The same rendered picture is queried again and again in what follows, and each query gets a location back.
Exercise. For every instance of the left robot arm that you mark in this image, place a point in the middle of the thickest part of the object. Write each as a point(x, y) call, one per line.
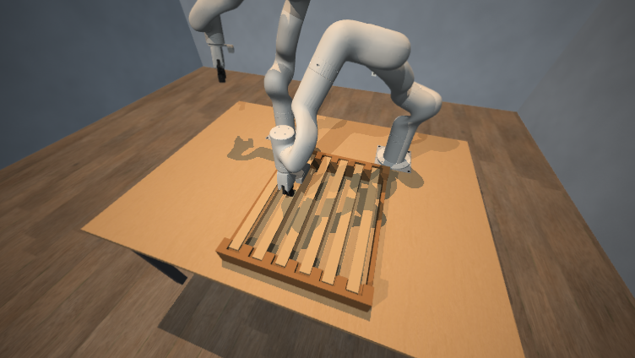
point(374, 47)

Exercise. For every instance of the brown wooden bed frame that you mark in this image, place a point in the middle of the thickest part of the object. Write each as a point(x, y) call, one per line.
point(290, 273)

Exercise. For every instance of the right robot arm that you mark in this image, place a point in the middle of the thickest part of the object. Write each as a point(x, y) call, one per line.
point(203, 18)

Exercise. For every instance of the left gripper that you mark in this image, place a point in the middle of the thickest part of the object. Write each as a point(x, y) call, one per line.
point(286, 182)

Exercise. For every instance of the light wooden bed slat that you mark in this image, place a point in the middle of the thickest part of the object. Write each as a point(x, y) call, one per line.
point(312, 250)
point(253, 216)
point(333, 259)
point(360, 247)
point(276, 221)
point(290, 240)

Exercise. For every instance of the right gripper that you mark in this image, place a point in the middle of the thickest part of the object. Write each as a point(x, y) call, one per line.
point(218, 61)

